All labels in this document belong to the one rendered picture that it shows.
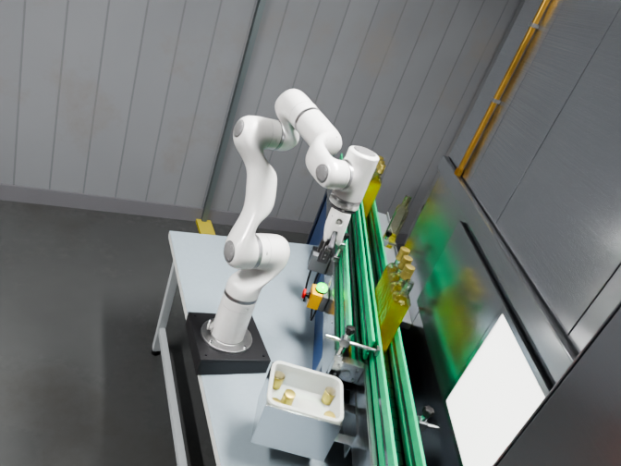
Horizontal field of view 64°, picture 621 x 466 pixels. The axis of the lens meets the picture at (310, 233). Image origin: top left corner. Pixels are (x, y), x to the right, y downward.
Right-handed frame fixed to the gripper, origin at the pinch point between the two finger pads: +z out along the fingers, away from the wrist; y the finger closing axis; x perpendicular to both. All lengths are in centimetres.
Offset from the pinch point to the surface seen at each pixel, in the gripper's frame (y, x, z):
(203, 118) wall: 233, 80, 50
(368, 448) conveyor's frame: -35, -24, 32
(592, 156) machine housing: -16, -45, -52
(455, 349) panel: -14.3, -42.0, 9.1
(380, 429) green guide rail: -31.4, -26.0, 27.9
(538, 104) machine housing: 22, -45, -55
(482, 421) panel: -40, -42, 8
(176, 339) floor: 98, 44, 136
